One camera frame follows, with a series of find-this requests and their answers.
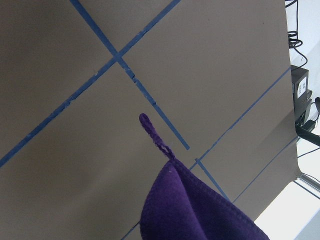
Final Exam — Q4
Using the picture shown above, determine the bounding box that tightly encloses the purple microfiber towel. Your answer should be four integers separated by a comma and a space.
139, 113, 268, 240

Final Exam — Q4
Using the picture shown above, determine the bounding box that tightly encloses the black power adapter box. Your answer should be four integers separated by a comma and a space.
290, 65, 312, 126

